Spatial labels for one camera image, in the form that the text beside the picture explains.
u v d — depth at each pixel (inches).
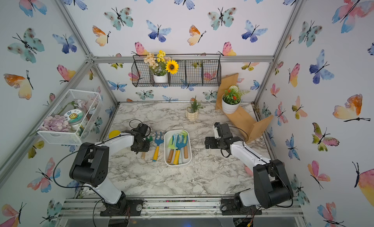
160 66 34.2
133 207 29.0
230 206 28.9
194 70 38.7
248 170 20.4
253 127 32.5
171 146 36.9
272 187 16.6
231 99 36.1
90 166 18.4
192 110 42.1
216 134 31.7
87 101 31.2
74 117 25.7
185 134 38.0
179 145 37.0
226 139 27.0
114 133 35.0
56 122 23.5
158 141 38.3
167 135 37.9
